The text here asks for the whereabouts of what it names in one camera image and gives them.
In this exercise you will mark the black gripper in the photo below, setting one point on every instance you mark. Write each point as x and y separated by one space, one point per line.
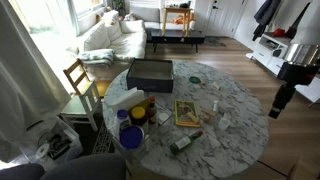
295 74

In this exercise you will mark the green glass bottle red cap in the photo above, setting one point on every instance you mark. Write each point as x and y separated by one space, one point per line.
182 143

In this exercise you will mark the small white plastic bottle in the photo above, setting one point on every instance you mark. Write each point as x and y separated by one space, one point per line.
215 106

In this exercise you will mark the white bottle with white lid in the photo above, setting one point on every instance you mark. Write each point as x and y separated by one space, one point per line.
163 118

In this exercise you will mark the transparent plastic storage box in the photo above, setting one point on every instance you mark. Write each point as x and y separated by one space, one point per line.
156 128

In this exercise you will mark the hot sauce bottle red cap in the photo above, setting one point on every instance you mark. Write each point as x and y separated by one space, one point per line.
152 110

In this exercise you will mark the dark navy cardboard box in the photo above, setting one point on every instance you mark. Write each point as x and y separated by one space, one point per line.
150 76

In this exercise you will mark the white bottle with blue cap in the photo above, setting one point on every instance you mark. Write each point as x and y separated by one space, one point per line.
122 120

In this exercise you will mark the white low cabinet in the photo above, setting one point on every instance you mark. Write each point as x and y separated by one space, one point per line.
270 50

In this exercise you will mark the light wooden block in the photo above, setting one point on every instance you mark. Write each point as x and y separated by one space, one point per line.
210 120
216 86
206 114

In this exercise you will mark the red object on cabinet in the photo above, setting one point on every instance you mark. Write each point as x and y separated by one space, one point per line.
279 32

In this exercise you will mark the dark hanging jacket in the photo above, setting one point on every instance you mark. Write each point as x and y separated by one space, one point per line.
265 16

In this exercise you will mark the yellow dog picture book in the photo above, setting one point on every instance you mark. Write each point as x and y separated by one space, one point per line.
186 114

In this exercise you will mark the white door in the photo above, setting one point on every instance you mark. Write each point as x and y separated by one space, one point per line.
223 16

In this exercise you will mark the black coffee table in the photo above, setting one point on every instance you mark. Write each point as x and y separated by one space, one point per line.
176 36

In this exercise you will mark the orange toy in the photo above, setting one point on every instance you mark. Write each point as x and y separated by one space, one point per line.
181 19

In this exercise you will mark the wooden stool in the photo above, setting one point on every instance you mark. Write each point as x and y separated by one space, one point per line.
176 11

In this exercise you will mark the dark jar with yellow lid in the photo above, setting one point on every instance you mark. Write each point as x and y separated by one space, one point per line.
138 115

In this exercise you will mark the green jar with blue lid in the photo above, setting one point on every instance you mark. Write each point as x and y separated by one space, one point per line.
131 137

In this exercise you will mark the white folded paper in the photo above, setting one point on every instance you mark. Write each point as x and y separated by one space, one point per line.
126 98

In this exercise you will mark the patterned throw pillow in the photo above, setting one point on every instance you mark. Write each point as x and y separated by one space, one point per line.
133 16

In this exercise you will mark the white fabric sofa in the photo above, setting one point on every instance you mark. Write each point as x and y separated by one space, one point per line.
113 40

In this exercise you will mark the light knitted blanket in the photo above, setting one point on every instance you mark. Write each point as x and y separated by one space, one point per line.
96 56

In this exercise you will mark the green houseplant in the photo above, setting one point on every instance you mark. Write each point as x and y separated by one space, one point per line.
118 6

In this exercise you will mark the white chair with green seat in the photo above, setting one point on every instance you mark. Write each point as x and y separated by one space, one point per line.
80 106

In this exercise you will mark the wooden slat chair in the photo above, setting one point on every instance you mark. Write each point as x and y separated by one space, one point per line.
78 76

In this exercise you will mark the grey upholstered seat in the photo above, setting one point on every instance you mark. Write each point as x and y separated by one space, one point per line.
83 168

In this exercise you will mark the white bin with clutter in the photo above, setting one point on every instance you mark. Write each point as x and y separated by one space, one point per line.
56 146

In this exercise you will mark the light grey curtain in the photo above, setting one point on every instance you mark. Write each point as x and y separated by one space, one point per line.
23 83

